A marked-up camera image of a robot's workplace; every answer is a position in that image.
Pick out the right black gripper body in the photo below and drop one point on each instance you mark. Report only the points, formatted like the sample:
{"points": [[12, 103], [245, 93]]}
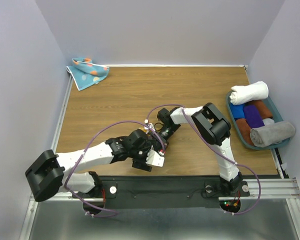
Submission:
{"points": [[166, 132]]}

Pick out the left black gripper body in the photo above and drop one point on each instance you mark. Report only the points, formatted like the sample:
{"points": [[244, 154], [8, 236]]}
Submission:
{"points": [[139, 155]]}

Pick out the yellow and blue cartoon towel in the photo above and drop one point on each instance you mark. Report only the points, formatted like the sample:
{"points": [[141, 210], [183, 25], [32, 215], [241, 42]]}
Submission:
{"points": [[158, 144]]}

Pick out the blue polka dot towel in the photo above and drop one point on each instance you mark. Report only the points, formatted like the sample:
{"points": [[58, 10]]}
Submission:
{"points": [[85, 73]]}

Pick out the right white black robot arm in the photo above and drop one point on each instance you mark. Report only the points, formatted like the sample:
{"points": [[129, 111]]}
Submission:
{"points": [[213, 128]]}

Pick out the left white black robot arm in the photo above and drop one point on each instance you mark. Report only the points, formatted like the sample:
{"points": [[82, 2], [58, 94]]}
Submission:
{"points": [[53, 173]]}

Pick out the blue rolled towel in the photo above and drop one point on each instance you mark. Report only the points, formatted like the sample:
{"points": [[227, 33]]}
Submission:
{"points": [[237, 111]]}

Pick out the rust red rolled towel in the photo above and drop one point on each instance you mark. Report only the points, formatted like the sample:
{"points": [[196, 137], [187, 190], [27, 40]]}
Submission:
{"points": [[244, 130]]}

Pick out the purple rolled towel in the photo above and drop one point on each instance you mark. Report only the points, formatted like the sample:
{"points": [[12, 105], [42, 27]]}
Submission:
{"points": [[253, 117]]}

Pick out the brown rolled towel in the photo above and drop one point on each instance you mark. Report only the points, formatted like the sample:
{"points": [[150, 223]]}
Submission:
{"points": [[263, 110]]}

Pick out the white small rolled towel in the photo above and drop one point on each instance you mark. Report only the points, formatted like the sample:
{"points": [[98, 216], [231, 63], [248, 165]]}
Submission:
{"points": [[268, 121]]}

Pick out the grey rolled towel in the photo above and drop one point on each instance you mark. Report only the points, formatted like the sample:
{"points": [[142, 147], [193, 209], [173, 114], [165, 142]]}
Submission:
{"points": [[272, 134]]}

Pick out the teal plastic basket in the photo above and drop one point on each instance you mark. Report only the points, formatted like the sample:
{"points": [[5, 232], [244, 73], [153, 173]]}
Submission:
{"points": [[276, 117]]}

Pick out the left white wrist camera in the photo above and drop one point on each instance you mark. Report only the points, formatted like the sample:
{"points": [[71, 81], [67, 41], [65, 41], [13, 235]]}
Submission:
{"points": [[155, 159]]}

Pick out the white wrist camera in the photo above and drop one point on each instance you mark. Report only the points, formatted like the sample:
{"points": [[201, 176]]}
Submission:
{"points": [[148, 126], [155, 159]]}

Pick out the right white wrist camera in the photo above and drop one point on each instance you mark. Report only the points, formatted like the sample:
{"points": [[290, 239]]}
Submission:
{"points": [[148, 126]]}

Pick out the black mounting base plate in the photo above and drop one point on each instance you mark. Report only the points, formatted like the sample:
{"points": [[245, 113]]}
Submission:
{"points": [[153, 192]]}

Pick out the aluminium extrusion frame rail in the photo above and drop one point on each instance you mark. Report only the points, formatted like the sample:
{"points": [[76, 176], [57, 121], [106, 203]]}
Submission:
{"points": [[259, 188]]}

